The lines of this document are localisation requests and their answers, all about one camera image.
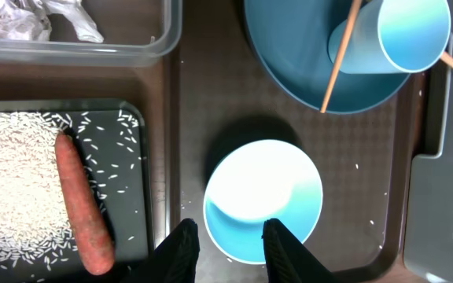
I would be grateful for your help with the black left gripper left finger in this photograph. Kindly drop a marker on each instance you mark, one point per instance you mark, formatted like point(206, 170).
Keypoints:
point(174, 260)

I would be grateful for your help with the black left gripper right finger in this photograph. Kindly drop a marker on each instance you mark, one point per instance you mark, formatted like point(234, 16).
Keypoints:
point(287, 260)

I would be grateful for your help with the orange carrot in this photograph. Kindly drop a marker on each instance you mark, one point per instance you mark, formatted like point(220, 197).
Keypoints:
point(92, 236)

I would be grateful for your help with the light blue bowl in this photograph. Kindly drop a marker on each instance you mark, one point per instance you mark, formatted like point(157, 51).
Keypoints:
point(261, 180)

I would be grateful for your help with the pile of white rice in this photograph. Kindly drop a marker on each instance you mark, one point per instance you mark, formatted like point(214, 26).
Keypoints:
point(34, 226)

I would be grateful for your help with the wooden chopstick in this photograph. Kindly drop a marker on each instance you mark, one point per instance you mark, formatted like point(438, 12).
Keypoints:
point(341, 51)

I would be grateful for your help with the black waste tray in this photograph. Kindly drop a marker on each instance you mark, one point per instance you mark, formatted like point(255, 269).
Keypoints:
point(110, 136)

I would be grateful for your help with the clear plastic waste bin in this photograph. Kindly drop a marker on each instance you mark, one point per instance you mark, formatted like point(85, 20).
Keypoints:
point(136, 33)

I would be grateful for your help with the brown serving tray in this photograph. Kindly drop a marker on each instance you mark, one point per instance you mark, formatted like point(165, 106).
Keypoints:
point(216, 96)

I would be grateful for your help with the dark blue plate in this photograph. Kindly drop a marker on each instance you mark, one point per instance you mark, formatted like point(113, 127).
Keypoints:
point(290, 39)

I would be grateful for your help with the light blue plastic cup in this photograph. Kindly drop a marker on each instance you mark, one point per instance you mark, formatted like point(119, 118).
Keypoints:
point(397, 36)

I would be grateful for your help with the crumpled white tissue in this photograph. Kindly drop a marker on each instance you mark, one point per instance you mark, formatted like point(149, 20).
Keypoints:
point(28, 20)

